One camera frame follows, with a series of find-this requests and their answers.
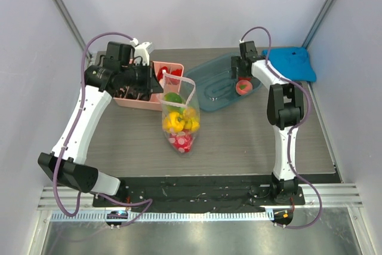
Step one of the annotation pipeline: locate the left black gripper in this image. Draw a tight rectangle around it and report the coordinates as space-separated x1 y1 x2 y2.
121 61 164 94

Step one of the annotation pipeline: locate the green lime toy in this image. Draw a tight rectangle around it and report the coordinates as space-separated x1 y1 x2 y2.
164 92 183 104

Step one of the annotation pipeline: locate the yellow bell pepper toy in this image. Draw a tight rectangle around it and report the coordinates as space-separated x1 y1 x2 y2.
162 112 185 133

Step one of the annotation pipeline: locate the clear pink zip top bag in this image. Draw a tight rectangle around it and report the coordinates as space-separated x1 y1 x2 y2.
158 70 201 155

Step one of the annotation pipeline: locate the yellow banana bunch toy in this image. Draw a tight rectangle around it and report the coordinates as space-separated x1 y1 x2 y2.
183 107 200 133

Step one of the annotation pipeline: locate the green cucumber toy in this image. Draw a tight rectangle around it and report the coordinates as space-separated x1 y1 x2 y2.
165 103 187 113

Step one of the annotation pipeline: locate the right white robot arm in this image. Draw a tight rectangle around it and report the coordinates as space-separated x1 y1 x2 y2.
231 41 304 204

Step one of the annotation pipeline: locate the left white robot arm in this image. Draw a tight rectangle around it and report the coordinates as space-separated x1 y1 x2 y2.
38 39 163 207

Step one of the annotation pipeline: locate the red fabric item left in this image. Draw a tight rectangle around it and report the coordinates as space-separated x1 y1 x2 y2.
156 66 168 81

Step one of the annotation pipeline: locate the red fabric item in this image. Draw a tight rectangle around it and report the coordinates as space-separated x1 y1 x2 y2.
171 69 183 76
156 66 168 81

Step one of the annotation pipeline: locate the pink peach toy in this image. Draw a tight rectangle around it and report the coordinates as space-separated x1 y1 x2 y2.
235 79 253 96

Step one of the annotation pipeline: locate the red fabric item right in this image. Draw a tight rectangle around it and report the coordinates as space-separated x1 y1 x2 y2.
171 69 183 76

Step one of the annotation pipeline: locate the pink divided organizer box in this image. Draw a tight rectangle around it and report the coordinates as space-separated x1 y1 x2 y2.
114 62 184 111

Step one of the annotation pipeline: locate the teal plastic fruit tray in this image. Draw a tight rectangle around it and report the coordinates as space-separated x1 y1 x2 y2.
184 52 245 112

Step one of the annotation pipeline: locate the folded blue cloth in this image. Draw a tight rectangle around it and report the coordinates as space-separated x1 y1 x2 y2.
268 47 316 82

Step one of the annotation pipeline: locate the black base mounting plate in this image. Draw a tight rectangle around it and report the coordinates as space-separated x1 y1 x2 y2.
92 176 305 208

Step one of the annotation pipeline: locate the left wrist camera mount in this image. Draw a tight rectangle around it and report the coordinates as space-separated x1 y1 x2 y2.
130 38 154 66

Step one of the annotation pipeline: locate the white slotted cable duct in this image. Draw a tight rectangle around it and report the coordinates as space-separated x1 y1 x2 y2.
50 210 274 223

